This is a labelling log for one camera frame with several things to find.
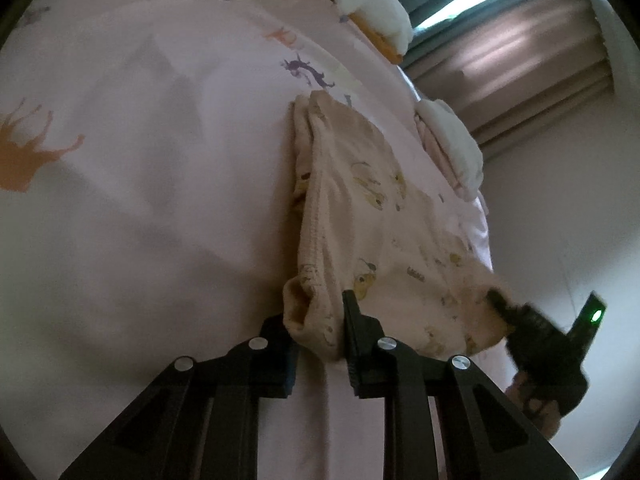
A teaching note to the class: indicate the pink animal-print bed blanket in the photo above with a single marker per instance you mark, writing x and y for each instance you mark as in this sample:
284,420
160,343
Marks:
150,210

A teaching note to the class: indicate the pink curtain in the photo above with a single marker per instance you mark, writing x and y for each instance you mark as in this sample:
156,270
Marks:
525,70

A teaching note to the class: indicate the white folded cloth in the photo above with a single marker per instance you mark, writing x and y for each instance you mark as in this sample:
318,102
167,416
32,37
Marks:
457,135

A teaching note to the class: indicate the person's right hand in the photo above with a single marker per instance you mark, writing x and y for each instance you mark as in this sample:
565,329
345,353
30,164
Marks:
535,410

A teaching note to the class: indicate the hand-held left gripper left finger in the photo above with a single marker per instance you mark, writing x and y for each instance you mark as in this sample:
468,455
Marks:
290,380

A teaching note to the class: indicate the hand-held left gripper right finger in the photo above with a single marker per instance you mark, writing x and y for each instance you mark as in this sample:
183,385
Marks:
352,340

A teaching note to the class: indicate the pink folded cloth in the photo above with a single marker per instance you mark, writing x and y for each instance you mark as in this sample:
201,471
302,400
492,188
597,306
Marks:
440,160

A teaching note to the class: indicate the peach duck-print baby garment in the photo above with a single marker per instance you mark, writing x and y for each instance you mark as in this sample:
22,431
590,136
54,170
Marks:
365,220

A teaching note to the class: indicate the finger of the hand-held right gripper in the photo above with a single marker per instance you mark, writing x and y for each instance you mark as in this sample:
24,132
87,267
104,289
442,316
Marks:
502,310

